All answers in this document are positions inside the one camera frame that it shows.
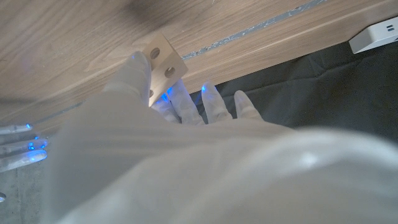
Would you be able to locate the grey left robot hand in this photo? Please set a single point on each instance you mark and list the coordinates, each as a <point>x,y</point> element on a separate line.
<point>186,174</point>

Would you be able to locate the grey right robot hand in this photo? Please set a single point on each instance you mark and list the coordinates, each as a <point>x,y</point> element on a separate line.
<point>18,152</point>

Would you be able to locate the white power strip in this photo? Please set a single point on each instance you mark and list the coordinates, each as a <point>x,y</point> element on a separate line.
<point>376,35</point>

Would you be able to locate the wooden block with holes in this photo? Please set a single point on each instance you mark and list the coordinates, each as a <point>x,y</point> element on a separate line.
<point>164,59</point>

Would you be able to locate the black backdrop curtain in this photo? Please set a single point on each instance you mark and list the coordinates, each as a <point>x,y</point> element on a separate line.
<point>326,93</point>

